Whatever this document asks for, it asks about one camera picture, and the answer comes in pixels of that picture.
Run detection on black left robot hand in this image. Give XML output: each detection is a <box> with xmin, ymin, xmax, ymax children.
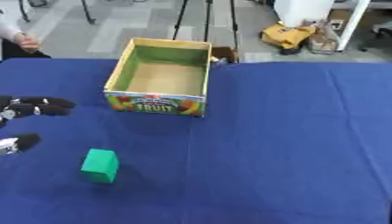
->
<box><xmin>0</xmin><ymin>94</ymin><xmax>77</xmax><ymax>157</ymax></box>

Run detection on cardboard box with green inside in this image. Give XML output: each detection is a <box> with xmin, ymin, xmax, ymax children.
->
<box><xmin>102</xmin><ymin>37</ymin><xmax>214</xmax><ymax>117</ymax></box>

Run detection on small brown cardboard box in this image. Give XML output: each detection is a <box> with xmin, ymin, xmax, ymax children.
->
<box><xmin>209</xmin><ymin>45</ymin><xmax>241</xmax><ymax>64</ymax></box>

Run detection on person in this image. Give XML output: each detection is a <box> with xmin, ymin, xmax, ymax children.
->
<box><xmin>0</xmin><ymin>8</ymin><xmax>53</xmax><ymax>61</ymax></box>

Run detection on green rectangular block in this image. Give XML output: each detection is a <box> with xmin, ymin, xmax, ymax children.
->
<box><xmin>80</xmin><ymin>148</ymin><xmax>122</xmax><ymax>185</ymax></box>

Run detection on black chair legs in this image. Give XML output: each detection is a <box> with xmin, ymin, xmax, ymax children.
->
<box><xmin>17</xmin><ymin>0</ymin><xmax>98</xmax><ymax>25</ymax></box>

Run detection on black tripod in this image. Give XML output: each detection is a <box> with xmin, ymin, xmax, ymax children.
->
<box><xmin>171</xmin><ymin>0</ymin><xmax>241</xmax><ymax>47</ymax></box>

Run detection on clear plastic bag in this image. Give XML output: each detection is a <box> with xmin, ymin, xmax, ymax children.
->
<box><xmin>303</xmin><ymin>19</ymin><xmax>340</xmax><ymax>55</ymax></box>

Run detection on white cabinet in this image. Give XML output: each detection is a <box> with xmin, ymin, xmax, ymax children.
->
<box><xmin>272</xmin><ymin>0</ymin><xmax>374</xmax><ymax>52</ymax></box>

